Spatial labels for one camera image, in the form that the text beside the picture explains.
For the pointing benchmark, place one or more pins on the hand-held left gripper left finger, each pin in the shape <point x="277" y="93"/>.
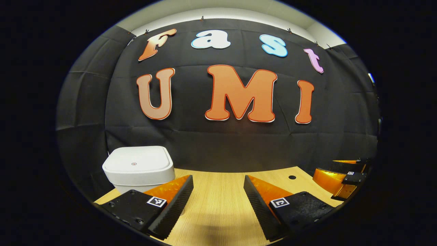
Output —
<point x="175" y="208"/>

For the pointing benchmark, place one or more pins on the white desktop garbage bin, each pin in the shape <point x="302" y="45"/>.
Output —
<point x="136" y="164"/>

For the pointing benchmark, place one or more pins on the row of small cloth clips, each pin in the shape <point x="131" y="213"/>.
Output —
<point x="202" y="18"/>

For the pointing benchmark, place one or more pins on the black backdrop cloth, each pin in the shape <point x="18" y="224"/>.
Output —
<point x="222" y="147"/>

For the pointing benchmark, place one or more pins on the wooden desktop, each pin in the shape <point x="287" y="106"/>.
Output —
<point x="222" y="205"/>

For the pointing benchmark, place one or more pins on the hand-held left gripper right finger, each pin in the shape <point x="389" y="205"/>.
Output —
<point x="259" y="208"/>

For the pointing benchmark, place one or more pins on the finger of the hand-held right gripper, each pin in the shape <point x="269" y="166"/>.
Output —
<point x="350" y="165"/>
<point x="329" y="176"/>

